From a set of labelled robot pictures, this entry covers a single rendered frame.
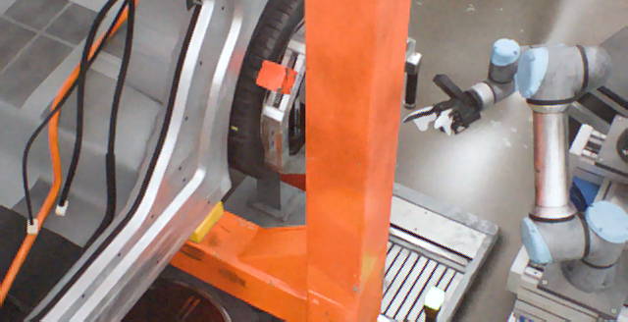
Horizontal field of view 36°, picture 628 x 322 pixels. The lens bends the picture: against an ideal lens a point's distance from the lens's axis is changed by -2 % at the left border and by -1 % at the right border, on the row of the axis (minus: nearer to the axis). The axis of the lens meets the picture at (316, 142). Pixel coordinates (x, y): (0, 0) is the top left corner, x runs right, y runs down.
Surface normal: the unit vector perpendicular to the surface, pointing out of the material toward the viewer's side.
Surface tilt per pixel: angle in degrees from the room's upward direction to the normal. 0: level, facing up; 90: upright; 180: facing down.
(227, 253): 0
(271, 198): 90
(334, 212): 90
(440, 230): 0
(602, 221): 7
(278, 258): 90
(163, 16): 45
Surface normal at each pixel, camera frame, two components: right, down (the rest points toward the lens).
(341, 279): -0.49, 0.63
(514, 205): 0.00, -0.68
